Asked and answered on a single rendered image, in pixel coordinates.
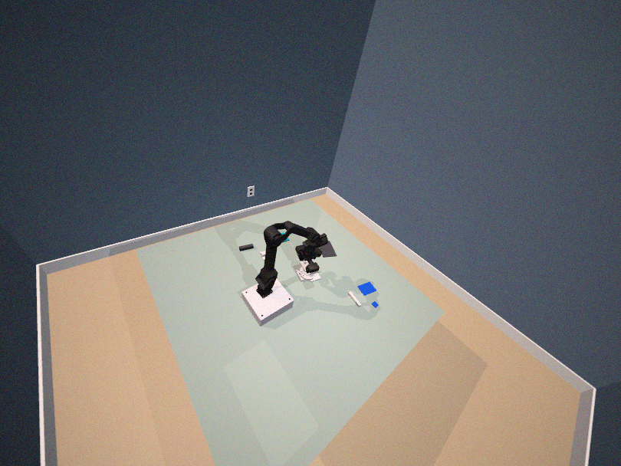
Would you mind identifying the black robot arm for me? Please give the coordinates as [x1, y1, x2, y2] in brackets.
[255, 221, 328, 298]

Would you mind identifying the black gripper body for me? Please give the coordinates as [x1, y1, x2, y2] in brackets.
[295, 244, 320, 273]

